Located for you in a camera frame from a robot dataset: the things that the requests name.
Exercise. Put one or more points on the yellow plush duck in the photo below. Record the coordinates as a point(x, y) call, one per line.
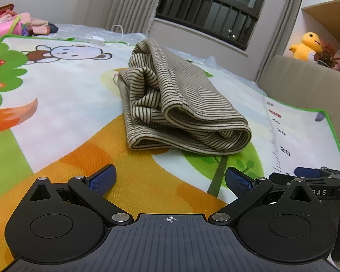
point(304, 46)

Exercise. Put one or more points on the beige curtain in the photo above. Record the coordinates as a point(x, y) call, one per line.
point(124, 2)

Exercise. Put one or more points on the dark framed window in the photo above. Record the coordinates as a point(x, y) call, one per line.
point(212, 8)

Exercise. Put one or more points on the beige striped garment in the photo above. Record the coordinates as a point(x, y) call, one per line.
point(175, 104)

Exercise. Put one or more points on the beige padded headboard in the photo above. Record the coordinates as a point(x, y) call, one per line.
point(300, 82)

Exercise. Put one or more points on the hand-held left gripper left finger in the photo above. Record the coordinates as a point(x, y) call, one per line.
point(100, 180)

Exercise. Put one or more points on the pile of pink clothes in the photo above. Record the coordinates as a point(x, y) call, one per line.
point(14, 24)

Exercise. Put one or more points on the cartoon animal printed mat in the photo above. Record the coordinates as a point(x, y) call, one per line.
point(73, 104)

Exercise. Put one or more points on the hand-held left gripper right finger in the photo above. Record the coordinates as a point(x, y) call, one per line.
point(239, 181)

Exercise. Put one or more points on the red flower decoration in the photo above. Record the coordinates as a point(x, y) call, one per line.
point(330, 56)

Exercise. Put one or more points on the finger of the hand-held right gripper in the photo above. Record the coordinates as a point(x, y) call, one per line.
point(307, 171)

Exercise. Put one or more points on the white bed sheet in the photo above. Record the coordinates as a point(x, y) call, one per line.
point(130, 35)

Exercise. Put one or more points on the wooden wall shelf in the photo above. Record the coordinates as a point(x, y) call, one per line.
point(331, 19)

